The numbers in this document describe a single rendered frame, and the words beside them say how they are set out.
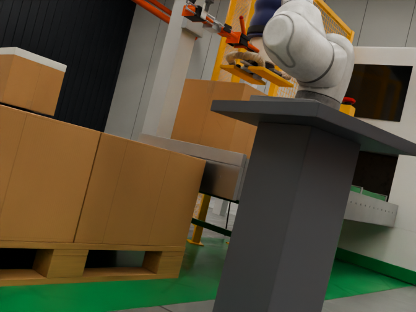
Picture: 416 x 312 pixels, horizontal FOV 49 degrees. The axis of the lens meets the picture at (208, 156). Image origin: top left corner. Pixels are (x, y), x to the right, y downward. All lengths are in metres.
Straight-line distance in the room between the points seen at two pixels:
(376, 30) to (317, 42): 10.45
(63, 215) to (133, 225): 0.33
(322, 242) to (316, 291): 0.16
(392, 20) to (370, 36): 0.57
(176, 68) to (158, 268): 1.85
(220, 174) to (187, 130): 0.39
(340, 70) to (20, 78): 2.55
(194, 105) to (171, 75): 1.09
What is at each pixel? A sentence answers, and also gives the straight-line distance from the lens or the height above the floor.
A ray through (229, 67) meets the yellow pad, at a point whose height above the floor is 1.07.
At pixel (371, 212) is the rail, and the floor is 0.49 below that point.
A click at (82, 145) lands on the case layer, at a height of 0.48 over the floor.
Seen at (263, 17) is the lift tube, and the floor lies 1.38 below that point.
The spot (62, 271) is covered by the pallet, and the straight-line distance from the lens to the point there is 1.70.
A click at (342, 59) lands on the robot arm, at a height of 0.95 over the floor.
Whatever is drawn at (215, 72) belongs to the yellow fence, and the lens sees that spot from 3.90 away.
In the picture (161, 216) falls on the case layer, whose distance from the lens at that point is 1.93.
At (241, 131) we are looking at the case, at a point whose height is 0.72.
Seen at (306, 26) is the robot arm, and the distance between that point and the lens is 1.41.
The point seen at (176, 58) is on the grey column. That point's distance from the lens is 3.47.
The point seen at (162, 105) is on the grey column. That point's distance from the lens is 3.40.
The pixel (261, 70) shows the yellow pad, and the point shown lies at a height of 1.07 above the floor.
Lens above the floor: 0.51
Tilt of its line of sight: 2 degrees up
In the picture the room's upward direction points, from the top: 14 degrees clockwise
